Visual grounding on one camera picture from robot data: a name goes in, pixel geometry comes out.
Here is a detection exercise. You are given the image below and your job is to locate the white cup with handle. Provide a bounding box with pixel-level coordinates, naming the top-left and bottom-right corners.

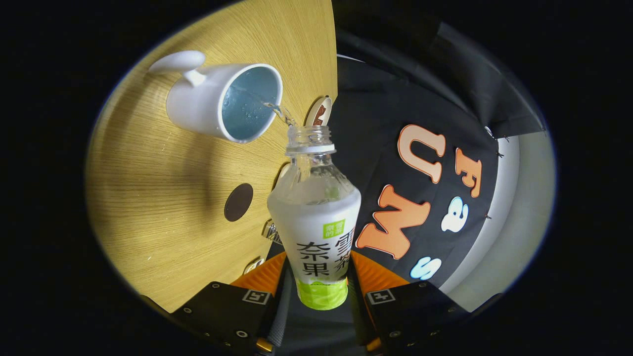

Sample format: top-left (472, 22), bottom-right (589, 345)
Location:
top-left (148, 50), bottom-right (284, 144)

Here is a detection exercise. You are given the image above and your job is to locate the small white round plate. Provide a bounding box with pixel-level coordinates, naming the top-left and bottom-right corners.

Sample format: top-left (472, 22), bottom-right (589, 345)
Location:
top-left (304, 95), bottom-right (333, 127)

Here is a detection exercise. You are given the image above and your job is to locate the clear juice bottle white label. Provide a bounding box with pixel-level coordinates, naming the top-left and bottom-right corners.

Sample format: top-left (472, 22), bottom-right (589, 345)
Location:
top-left (267, 125), bottom-right (362, 311)

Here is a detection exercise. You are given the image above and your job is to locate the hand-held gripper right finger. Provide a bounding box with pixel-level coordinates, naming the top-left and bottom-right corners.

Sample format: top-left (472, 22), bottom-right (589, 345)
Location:
top-left (346, 251), bottom-right (470, 354)

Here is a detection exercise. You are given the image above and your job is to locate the wooden table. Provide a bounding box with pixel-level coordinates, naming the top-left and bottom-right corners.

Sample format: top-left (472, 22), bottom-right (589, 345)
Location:
top-left (85, 0), bottom-right (338, 313)

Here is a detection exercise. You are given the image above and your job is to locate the round brown coaster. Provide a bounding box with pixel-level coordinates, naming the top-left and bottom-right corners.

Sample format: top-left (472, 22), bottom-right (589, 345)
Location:
top-left (224, 183), bottom-right (254, 222)

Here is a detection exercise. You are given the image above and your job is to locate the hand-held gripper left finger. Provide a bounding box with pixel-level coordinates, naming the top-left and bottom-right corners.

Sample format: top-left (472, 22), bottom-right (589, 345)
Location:
top-left (171, 251), bottom-right (292, 355)

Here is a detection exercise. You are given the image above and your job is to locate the black backdrop cloth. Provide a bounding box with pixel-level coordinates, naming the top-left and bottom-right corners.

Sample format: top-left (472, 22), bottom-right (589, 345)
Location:
top-left (267, 0), bottom-right (547, 354)

